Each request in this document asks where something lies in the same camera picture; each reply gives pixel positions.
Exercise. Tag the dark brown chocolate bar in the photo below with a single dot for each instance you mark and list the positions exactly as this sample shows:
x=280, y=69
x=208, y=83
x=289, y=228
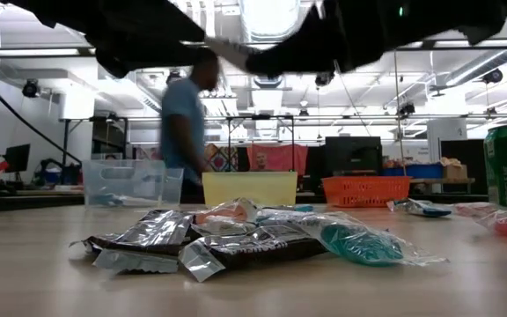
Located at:
x=161, y=226
x=258, y=248
x=134, y=263

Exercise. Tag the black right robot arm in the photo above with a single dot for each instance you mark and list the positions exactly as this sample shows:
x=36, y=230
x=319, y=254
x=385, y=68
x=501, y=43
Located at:
x=456, y=17

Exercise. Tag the teal gummy candy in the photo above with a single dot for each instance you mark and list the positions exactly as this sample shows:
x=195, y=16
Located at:
x=359, y=246

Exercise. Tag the person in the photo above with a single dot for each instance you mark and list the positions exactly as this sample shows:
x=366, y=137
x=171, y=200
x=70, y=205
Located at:
x=261, y=160
x=183, y=132

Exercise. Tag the orange cloth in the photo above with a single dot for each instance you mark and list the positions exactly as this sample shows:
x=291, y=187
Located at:
x=286, y=158

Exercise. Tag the colourful patchwork quilt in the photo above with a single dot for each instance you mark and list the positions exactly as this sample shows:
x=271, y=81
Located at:
x=220, y=158

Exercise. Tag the clear plastic bin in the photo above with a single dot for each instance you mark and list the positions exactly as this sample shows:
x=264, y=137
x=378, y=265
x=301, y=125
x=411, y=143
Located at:
x=139, y=180

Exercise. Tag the black slanted pole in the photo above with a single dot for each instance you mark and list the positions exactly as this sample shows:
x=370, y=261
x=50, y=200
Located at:
x=24, y=122

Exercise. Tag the white cabinet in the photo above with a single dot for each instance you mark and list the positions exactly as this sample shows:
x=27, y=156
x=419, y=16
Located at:
x=446, y=134

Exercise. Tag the orange plastic basket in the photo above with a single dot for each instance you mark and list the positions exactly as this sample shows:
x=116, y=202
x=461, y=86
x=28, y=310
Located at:
x=368, y=191

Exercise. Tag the black horizontal rig bar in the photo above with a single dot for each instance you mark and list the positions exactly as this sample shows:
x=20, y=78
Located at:
x=478, y=44

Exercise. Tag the blue storage bin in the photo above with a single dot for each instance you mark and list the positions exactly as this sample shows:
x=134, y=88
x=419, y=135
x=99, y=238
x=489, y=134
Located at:
x=416, y=171

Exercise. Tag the yellow plastic bin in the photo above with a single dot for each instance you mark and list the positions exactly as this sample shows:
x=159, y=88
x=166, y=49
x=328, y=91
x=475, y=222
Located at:
x=249, y=187

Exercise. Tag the small black monitor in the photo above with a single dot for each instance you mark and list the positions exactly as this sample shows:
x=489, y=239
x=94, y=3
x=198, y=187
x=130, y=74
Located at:
x=17, y=157

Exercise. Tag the wooden table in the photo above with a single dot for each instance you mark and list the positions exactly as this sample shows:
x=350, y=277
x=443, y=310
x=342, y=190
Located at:
x=443, y=180

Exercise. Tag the cardboard box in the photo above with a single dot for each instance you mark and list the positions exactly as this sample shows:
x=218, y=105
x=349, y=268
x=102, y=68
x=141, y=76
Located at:
x=455, y=171

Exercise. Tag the black hanging camera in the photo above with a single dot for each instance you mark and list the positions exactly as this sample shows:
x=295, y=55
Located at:
x=324, y=79

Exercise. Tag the silver ventilation duct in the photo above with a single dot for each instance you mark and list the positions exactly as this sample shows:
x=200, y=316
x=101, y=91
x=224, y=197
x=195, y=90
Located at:
x=271, y=22

